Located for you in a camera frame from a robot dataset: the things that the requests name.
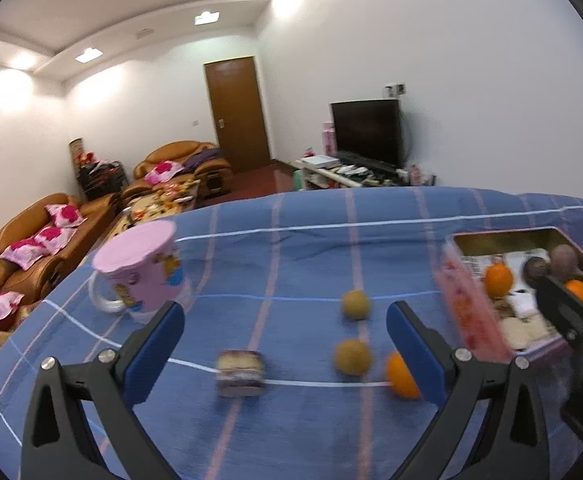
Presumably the small orange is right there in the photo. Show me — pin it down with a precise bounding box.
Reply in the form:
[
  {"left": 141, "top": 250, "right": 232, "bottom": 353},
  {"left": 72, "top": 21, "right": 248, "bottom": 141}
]
[{"left": 565, "top": 280, "right": 583, "bottom": 303}]

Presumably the large orange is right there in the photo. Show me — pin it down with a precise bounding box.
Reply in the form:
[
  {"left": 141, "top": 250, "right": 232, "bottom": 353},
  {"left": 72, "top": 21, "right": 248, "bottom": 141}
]
[{"left": 483, "top": 262, "right": 514, "bottom": 298}]

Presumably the purple passion fruit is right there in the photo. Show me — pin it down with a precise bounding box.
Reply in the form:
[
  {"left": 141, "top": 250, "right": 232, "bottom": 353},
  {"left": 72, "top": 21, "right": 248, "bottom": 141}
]
[{"left": 521, "top": 256, "right": 551, "bottom": 289}]

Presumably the cut sugarcane piece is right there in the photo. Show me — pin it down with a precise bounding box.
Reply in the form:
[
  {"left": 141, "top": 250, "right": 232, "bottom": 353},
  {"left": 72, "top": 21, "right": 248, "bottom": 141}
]
[{"left": 499, "top": 318, "right": 530, "bottom": 351}]

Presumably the printed paper liner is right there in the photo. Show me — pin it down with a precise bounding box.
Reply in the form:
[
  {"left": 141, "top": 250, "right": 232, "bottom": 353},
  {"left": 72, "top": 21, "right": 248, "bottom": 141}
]
[{"left": 463, "top": 248, "right": 583, "bottom": 351}]

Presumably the pink metal tin box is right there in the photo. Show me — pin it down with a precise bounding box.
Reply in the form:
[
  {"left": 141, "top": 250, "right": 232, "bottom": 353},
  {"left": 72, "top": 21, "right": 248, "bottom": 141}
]
[{"left": 435, "top": 226, "right": 583, "bottom": 362}]

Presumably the pink cartoon mug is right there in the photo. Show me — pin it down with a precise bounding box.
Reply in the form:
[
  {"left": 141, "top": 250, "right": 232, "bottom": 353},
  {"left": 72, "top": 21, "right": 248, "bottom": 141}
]
[{"left": 88, "top": 219, "right": 192, "bottom": 324}]

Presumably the brown leather sofa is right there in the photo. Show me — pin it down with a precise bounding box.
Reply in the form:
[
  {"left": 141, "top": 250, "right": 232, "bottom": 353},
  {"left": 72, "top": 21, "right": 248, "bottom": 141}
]
[{"left": 0, "top": 193, "right": 120, "bottom": 302}]

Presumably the green-brown longan fruit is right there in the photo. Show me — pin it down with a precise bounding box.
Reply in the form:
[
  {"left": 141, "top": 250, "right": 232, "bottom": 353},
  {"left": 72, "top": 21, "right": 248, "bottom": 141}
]
[{"left": 340, "top": 289, "right": 372, "bottom": 321}]

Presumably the blue plaid tablecloth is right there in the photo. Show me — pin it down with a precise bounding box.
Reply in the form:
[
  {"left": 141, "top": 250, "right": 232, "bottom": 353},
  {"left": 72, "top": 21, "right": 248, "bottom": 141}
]
[{"left": 0, "top": 187, "right": 583, "bottom": 479}]

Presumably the black rack with items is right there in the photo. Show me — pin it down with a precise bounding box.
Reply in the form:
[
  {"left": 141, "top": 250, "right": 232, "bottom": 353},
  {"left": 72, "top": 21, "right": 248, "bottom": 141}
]
[{"left": 69, "top": 138, "right": 128, "bottom": 202}]

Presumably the black television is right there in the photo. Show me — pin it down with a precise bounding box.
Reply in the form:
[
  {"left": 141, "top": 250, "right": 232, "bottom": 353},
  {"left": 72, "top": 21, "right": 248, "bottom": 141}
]
[{"left": 331, "top": 99, "right": 404, "bottom": 168}]

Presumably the cluttered coffee table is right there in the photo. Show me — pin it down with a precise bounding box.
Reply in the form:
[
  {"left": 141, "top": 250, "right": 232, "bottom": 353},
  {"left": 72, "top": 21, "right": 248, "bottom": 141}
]
[{"left": 102, "top": 180, "right": 200, "bottom": 242}]

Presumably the pink floral cushion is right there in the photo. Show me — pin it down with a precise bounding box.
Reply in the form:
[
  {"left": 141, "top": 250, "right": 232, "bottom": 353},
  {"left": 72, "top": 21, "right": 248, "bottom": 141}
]
[{"left": 144, "top": 160, "right": 184, "bottom": 186}]

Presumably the white tv stand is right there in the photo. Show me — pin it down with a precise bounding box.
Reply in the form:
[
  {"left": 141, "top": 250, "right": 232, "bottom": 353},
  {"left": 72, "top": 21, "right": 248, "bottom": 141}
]
[{"left": 290, "top": 155, "right": 437, "bottom": 191}]

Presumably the brown leather armchair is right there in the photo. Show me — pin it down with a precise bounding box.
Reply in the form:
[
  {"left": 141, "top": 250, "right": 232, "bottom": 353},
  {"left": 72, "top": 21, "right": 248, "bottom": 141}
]
[{"left": 122, "top": 141, "right": 234, "bottom": 203}]

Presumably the brown wooden door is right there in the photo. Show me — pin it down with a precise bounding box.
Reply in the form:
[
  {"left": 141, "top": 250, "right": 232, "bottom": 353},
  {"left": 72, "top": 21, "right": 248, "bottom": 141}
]
[{"left": 204, "top": 56, "right": 272, "bottom": 174}]

